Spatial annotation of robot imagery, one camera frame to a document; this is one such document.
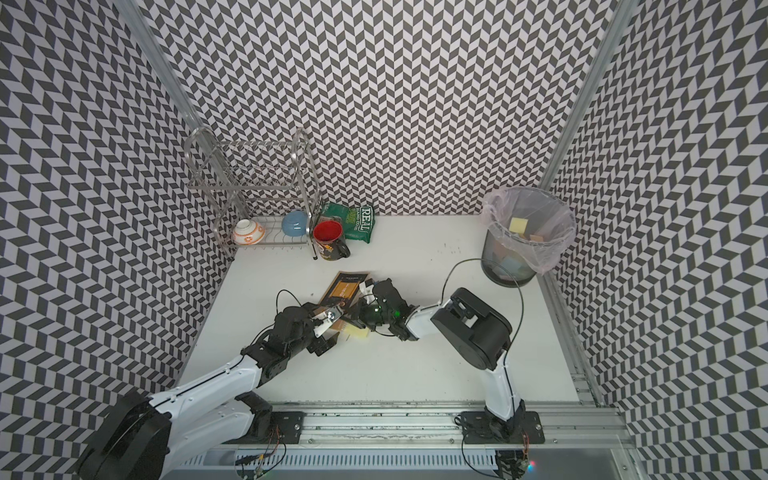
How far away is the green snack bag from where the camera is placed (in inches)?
44.9

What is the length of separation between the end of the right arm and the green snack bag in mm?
385

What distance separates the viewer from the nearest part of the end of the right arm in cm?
75
